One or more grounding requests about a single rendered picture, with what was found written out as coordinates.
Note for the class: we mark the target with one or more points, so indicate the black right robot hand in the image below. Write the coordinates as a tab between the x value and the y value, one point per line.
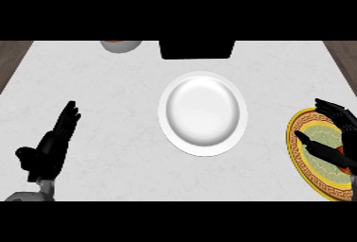
337	126

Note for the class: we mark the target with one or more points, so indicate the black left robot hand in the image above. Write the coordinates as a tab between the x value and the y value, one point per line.
51	148

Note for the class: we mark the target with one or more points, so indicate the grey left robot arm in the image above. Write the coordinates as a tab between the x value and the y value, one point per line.
34	192

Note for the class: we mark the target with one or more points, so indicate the orange squash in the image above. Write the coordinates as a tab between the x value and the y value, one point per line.
346	160

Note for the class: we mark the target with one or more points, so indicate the yellow patterned plate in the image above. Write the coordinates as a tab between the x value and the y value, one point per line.
320	164

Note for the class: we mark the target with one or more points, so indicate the white oval plate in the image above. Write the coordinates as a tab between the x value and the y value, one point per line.
202	113

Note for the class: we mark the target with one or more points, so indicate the grey bowl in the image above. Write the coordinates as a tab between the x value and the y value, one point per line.
120	46

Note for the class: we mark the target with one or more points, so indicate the black box appliance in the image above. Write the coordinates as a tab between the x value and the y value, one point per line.
197	49

